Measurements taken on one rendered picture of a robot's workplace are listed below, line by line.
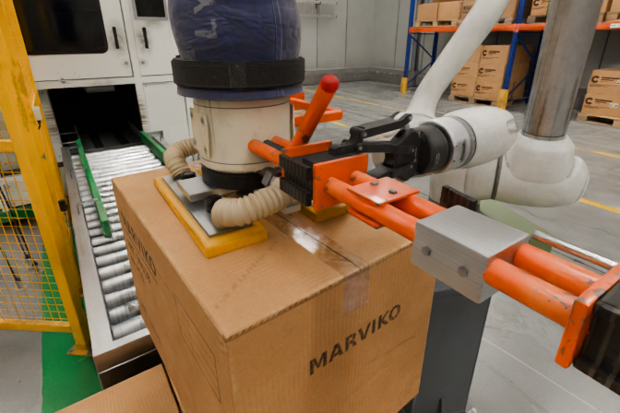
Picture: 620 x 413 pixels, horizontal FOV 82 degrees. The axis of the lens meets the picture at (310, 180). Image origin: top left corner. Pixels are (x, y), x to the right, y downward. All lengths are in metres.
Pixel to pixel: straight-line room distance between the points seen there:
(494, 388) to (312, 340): 1.44
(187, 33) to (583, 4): 0.84
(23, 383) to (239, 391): 1.70
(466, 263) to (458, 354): 1.18
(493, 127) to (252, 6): 0.42
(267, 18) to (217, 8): 0.07
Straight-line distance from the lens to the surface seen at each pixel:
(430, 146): 0.56
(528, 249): 0.34
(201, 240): 0.56
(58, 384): 2.04
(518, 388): 1.94
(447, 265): 0.33
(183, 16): 0.60
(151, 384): 1.12
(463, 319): 1.38
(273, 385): 0.52
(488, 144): 0.66
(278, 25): 0.58
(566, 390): 2.03
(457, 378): 1.58
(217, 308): 0.46
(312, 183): 0.43
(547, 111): 1.09
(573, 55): 1.07
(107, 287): 1.51
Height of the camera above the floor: 1.36
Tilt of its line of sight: 22 degrees down
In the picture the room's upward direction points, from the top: straight up
